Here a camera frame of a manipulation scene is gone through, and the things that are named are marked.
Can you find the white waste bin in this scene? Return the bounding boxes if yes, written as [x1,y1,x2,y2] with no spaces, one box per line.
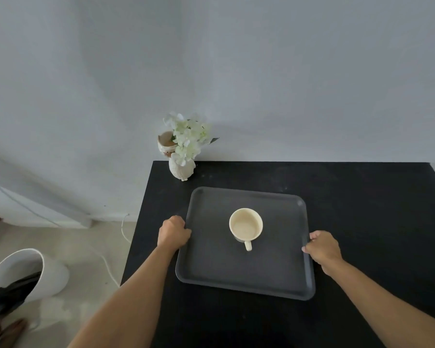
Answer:
[0,248,70,305]

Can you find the white cable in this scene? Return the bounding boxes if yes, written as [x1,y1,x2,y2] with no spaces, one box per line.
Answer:
[90,213,132,288]

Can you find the person's right hand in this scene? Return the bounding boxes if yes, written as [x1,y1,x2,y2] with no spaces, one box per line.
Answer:
[302,230,344,266]

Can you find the person's right forearm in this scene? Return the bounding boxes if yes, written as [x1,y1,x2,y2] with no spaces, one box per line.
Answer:
[321,258,435,348]

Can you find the cream ceramic mug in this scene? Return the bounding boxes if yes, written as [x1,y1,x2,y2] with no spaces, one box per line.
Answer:
[229,208,264,252]

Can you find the white artificial flowers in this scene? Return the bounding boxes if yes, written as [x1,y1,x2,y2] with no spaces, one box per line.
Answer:
[163,112,220,167]

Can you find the white ceramic vase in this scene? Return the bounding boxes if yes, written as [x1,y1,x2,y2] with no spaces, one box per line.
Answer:
[168,156,196,182]

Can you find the person's left hand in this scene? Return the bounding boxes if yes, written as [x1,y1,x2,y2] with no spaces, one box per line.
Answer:
[157,215,192,251]

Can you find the black bin liner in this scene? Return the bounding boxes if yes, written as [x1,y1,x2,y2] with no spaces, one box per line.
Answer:
[0,271,43,318]

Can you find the grey plastic tray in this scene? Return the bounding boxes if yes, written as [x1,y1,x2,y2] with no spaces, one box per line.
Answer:
[175,186,316,301]

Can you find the small cream ceramic pot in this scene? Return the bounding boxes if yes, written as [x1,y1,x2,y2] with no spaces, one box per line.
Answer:
[157,130,178,158]

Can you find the person's left forearm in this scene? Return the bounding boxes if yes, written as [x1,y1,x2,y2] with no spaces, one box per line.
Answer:
[67,244,179,348]

